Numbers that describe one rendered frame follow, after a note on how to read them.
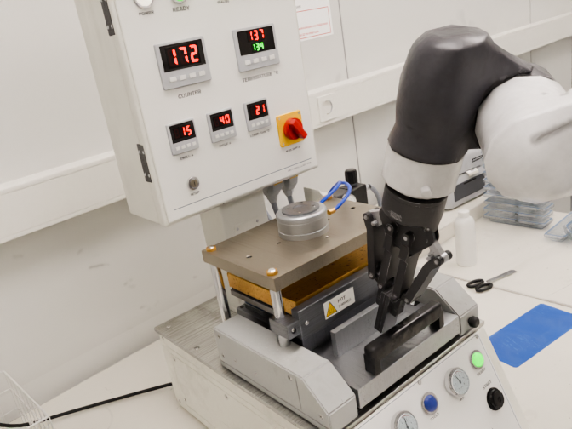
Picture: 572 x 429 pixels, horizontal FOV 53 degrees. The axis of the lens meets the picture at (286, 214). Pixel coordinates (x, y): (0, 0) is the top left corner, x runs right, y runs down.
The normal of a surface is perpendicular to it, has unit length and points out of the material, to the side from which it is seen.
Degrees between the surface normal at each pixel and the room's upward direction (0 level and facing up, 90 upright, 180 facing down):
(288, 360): 0
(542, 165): 104
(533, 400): 0
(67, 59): 90
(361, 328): 90
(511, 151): 73
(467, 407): 65
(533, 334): 0
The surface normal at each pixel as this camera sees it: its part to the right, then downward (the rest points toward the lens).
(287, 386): -0.75, 0.33
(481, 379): 0.51, -0.25
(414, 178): -0.36, 0.51
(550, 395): -0.16, -0.93
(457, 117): 0.25, 0.53
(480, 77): 0.58, 0.49
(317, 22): 0.68, 0.15
